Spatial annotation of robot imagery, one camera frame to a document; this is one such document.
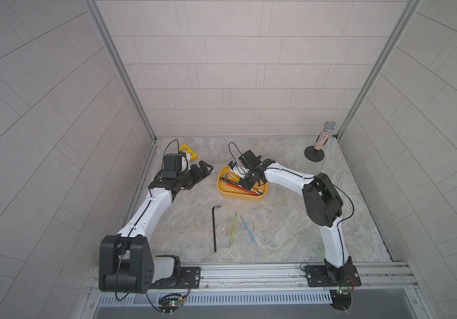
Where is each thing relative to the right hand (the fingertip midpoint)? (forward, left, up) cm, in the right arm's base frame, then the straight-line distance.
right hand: (243, 180), depth 96 cm
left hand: (-3, +14, +15) cm, 21 cm away
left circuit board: (-46, +28, 0) cm, 54 cm away
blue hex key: (-24, 0, -2) cm, 24 cm away
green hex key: (-23, +6, -2) cm, 24 cm away
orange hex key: (-6, -7, -1) cm, 9 cm away
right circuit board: (-49, -31, -4) cm, 58 cm away
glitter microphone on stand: (+15, -41, -1) cm, 44 cm away
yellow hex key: (-1, +4, +5) cm, 6 cm away
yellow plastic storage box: (-7, +7, +2) cm, 10 cm away
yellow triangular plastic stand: (+24, +31, 0) cm, 39 cm away
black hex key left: (-12, +13, -1) cm, 18 cm away
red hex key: (-7, +1, +4) cm, 8 cm away
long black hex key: (+1, +4, -3) cm, 5 cm away
